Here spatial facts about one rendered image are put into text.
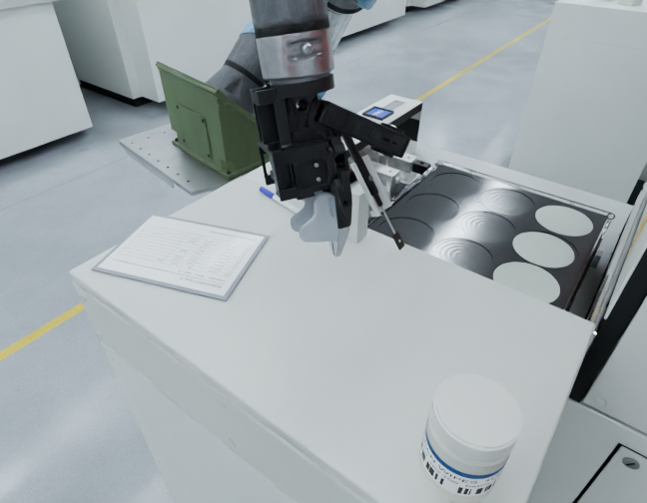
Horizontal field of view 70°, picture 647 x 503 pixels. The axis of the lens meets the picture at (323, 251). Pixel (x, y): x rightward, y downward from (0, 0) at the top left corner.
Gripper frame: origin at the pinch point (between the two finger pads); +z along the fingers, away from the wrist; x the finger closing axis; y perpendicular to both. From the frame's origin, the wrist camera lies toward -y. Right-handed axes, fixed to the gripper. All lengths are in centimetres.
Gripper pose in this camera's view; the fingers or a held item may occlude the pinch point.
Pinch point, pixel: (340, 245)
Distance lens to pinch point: 57.2
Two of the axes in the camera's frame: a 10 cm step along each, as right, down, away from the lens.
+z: 1.3, 8.9, 4.5
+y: -9.3, 2.7, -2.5
